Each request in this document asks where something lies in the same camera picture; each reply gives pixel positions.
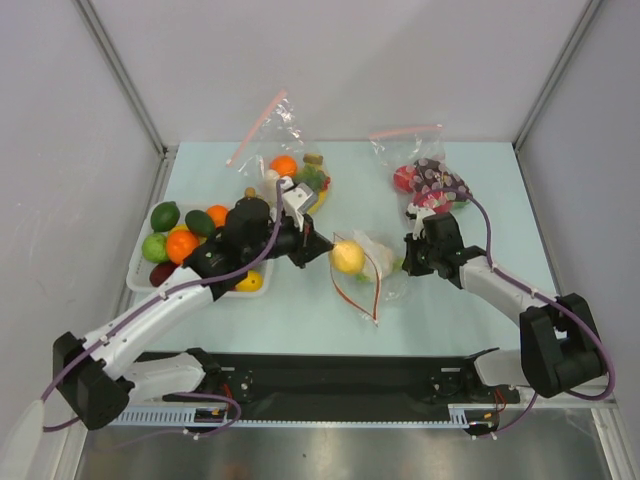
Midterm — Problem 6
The light green guava fake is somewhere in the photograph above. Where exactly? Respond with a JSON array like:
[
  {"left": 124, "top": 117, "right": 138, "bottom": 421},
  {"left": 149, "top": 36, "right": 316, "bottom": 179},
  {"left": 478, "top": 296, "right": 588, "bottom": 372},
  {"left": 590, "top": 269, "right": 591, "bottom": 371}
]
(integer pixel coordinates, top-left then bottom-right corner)
[{"left": 141, "top": 232, "right": 169, "bottom": 264}]

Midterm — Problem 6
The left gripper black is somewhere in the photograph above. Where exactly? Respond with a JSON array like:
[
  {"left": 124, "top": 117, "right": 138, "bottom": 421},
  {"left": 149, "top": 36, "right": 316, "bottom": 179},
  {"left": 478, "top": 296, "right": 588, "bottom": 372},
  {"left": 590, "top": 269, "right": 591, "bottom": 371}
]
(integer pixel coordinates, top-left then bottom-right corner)
[{"left": 243, "top": 209, "right": 331, "bottom": 268}]

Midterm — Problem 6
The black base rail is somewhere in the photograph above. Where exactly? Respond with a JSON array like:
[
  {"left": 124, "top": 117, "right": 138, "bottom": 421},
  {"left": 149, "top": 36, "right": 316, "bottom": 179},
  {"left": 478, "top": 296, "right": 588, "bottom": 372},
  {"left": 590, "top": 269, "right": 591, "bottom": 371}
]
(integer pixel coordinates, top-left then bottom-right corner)
[{"left": 194, "top": 352, "right": 521, "bottom": 424}]

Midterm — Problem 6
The brown longan bunch fake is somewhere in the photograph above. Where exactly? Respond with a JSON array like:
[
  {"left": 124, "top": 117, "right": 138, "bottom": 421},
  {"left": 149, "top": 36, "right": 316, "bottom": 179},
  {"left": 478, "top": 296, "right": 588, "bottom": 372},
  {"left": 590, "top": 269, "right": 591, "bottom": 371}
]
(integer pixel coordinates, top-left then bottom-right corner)
[{"left": 244, "top": 187, "right": 270, "bottom": 202}]

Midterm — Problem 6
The orange in bag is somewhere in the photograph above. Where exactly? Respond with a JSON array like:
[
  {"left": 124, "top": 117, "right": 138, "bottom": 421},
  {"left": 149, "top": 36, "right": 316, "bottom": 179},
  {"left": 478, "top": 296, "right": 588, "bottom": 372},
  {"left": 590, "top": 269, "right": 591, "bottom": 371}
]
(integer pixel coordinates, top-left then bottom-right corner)
[{"left": 269, "top": 155, "right": 298, "bottom": 177}]

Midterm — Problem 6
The red apple fake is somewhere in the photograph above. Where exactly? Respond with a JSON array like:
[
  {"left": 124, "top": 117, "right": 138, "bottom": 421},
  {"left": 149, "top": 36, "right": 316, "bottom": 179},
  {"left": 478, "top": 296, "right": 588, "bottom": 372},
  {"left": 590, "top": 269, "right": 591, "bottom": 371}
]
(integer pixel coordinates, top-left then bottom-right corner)
[{"left": 149, "top": 261, "right": 177, "bottom": 287}]

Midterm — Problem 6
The orange fake front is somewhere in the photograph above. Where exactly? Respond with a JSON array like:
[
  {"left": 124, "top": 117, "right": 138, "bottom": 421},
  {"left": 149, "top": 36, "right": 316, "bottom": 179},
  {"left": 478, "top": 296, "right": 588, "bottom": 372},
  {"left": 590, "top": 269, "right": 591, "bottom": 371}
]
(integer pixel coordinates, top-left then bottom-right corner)
[{"left": 166, "top": 230, "right": 200, "bottom": 265}]

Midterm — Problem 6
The orange fake back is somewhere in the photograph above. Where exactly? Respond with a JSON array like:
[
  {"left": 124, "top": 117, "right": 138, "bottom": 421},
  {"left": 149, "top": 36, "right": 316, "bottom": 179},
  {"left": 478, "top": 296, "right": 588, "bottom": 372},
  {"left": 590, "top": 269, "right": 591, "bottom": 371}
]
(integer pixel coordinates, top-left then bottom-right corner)
[{"left": 206, "top": 205, "right": 229, "bottom": 227}]

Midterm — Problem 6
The white cauliflower fake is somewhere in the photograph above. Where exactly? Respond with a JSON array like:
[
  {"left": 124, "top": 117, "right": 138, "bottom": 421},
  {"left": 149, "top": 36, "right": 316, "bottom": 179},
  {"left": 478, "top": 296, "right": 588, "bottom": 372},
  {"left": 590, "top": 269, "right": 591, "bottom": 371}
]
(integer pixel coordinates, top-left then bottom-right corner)
[{"left": 361, "top": 242, "right": 396, "bottom": 282}]

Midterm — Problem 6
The zip bag with red toys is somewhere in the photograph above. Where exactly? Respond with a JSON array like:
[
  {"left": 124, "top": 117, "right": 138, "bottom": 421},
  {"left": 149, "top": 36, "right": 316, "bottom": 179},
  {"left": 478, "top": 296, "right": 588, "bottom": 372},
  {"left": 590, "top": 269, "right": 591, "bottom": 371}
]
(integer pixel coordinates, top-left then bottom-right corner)
[{"left": 369, "top": 124, "right": 471, "bottom": 225}]

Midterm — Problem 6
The orange fake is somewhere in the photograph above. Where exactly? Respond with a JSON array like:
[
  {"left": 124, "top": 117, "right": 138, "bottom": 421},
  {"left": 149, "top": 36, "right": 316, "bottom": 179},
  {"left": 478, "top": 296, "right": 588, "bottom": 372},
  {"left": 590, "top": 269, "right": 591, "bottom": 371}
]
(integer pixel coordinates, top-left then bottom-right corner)
[
  {"left": 166, "top": 230, "right": 200, "bottom": 265},
  {"left": 206, "top": 205, "right": 229, "bottom": 227}
]

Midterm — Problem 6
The yellow lemon fake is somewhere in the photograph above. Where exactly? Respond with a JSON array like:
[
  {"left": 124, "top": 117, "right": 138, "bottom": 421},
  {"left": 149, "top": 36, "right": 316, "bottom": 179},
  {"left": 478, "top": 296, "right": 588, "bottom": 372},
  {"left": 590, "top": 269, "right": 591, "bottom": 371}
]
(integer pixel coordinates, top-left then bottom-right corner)
[{"left": 235, "top": 270, "right": 264, "bottom": 293}]

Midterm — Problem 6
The zip bag with mixed fruit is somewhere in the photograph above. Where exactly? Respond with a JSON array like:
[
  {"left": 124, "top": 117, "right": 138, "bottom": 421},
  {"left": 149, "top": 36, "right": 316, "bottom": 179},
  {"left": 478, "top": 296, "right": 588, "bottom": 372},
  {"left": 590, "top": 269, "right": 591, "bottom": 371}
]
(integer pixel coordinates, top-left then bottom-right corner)
[{"left": 226, "top": 89, "right": 330, "bottom": 204}]

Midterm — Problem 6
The white plastic basket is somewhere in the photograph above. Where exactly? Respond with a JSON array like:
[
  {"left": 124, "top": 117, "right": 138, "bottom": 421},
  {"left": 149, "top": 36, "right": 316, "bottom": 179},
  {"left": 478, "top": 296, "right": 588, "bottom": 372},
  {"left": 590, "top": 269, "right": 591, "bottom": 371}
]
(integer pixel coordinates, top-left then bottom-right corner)
[{"left": 126, "top": 202, "right": 274, "bottom": 299}]

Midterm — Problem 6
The dark green lime fake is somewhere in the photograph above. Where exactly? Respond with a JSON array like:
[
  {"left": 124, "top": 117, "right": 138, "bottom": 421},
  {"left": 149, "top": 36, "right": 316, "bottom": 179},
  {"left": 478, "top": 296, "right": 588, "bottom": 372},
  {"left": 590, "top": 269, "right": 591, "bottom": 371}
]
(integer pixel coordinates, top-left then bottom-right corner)
[{"left": 150, "top": 201, "right": 180, "bottom": 233}]

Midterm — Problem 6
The banana in bag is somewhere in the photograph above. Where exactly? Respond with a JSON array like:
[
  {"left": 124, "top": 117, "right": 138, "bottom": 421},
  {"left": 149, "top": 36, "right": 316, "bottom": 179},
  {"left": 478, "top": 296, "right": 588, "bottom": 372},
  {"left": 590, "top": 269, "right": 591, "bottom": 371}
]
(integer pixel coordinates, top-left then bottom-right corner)
[{"left": 298, "top": 165, "right": 331, "bottom": 215}]

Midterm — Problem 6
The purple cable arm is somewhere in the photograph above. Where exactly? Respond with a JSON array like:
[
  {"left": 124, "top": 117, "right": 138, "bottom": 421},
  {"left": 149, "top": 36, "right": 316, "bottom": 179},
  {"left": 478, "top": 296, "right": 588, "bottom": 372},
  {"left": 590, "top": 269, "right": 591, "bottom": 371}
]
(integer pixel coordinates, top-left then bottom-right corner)
[
  {"left": 39, "top": 177, "right": 296, "bottom": 441},
  {"left": 412, "top": 185, "right": 617, "bottom": 441}
]

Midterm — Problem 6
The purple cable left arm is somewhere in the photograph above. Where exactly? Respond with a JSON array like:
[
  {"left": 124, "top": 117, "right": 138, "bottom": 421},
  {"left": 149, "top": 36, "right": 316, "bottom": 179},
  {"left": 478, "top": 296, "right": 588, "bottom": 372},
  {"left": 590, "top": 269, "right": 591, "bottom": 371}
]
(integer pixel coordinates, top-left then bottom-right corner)
[{"left": 39, "top": 177, "right": 296, "bottom": 441}]

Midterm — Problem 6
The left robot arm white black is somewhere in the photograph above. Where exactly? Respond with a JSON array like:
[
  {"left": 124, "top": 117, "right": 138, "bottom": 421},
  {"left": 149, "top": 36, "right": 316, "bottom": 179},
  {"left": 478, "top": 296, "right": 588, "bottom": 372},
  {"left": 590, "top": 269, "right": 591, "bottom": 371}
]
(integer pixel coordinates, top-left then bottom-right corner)
[{"left": 45, "top": 198, "right": 334, "bottom": 430}]

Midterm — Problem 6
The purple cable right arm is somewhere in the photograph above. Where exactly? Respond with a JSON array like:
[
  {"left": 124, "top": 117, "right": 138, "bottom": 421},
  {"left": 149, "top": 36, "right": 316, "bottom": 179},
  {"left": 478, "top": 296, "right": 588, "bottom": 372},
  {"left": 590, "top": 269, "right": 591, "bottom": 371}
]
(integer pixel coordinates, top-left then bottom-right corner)
[{"left": 412, "top": 185, "right": 617, "bottom": 441}]

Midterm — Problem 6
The zip bag orange seal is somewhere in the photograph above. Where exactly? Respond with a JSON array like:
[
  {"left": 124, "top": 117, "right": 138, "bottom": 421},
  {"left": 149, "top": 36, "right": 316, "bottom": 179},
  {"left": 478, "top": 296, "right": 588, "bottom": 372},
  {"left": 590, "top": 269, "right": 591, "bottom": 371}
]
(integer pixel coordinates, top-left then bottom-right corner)
[{"left": 329, "top": 230, "right": 408, "bottom": 327}]

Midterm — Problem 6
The dark green avocado fake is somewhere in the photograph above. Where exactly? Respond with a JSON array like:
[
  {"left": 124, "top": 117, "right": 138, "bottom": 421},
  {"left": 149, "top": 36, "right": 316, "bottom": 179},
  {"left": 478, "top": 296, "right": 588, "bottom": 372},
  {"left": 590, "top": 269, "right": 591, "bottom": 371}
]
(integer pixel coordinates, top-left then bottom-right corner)
[{"left": 185, "top": 209, "right": 216, "bottom": 238}]

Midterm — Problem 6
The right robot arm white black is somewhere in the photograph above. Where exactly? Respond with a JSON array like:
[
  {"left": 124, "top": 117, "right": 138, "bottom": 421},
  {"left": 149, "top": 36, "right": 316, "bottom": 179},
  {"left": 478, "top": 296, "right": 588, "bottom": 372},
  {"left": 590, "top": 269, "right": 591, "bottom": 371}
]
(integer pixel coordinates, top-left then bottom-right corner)
[{"left": 402, "top": 208, "right": 611, "bottom": 401}]

